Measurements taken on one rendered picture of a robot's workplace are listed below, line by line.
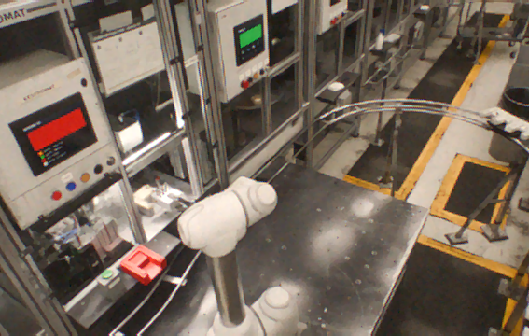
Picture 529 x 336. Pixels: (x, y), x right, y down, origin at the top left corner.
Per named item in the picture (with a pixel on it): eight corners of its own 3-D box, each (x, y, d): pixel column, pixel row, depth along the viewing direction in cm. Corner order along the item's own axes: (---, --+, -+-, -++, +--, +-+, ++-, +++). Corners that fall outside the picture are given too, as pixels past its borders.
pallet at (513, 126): (476, 122, 290) (480, 110, 284) (490, 118, 294) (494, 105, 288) (521, 147, 264) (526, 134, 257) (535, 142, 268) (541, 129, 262)
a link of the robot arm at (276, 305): (305, 331, 172) (306, 301, 159) (269, 353, 165) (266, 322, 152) (285, 303, 183) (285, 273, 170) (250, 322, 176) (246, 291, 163)
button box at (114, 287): (112, 302, 167) (104, 285, 159) (100, 294, 170) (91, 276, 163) (127, 288, 172) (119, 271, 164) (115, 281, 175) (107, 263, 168)
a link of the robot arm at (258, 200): (258, 182, 143) (224, 196, 138) (274, 168, 126) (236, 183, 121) (273, 217, 141) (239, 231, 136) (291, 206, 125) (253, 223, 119)
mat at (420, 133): (405, 203, 341) (405, 202, 341) (341, 181, 368) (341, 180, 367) (511, 14, 724) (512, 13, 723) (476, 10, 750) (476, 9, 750)
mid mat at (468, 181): (500, 239, 306) (501, 238, 305) (426, 214, 330) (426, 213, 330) (519, 170, 371) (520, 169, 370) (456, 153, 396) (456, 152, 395)
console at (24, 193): (27, 233, 136) (-44, 112, 107) (-18, 204, 148) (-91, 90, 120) (125, 168, 163) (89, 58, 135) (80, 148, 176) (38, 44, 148)
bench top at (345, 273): (307, 471, 141) (307, 467, 139) (107, 326, 188) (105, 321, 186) (429, 214, 239) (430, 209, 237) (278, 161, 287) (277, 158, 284)
